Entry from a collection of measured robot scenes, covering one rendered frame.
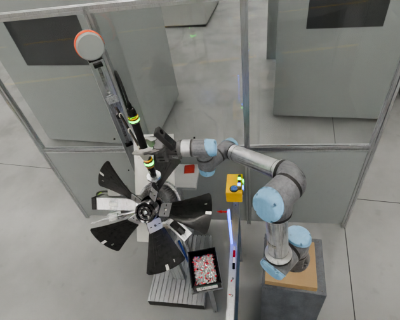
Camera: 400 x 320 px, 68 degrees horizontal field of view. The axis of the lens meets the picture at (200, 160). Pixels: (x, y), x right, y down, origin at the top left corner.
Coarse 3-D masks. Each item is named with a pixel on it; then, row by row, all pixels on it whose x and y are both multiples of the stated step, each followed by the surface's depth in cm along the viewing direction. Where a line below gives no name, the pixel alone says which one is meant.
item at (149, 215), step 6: (144, 198) 170; (150, 198) 170; (138, 204) 160; (144, 204) 160; (150, 204) 158; (156, 204) 163; (138, 210) 161; (144, 210) 160; (150, 210) 159; (156, 210) 160; (138, 216) 161; (144, 216) 160; (150, 216) 160; (156, 216) 162; (144, 222) 160
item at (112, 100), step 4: (108, 96) 181; (112, 96) 182; (116, 96) 181; (108, 100) 178; (112, 100) 178; (116, 100) 177; (108, 104) 177; (112, 104) 176; (116, 104) 177; (120, 104) 178; (112, 108) 177; (120, 108) 179; (112, 112) 179; (116, 112) 180
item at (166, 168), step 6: (156, 162) 165; (162, 162) 161; (168, 162) 158; (174, 162) 155; (180, 162) 154; (156, 168) 165; (162, 168) 160; (168, 168) 157; (174, 168) 155; (162, 174) 159; (168, 174) 156; (162, 180) 159; (156, 186) 162
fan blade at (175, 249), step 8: (160, 232) 167; (152, 240) 163; (160, 240) 165; (168, 240) 168; (152, 248) 163; (160, 248) 165; (168, 248) 167; (176, 248) 169; (152, 256) 163; (160, 256) 164; (168, 256) 166; (176, 256) 168; (152, 264) 163; (160, 264) 164; (168, 264) 166; (176, 264) 167; (152, 272) 163; (160, 272) 164
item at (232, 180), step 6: (228, 174) 192; (234, 174) 192; (240, 174) 191; (228, 180) 188; (234, 180) 188; (228, 186) 185; (240, 186) 184; (228, 192) 181; (234, 192) 181; (240, 192) 180; (228, 198) 185; (234, 198) 184; (240, 198) 183
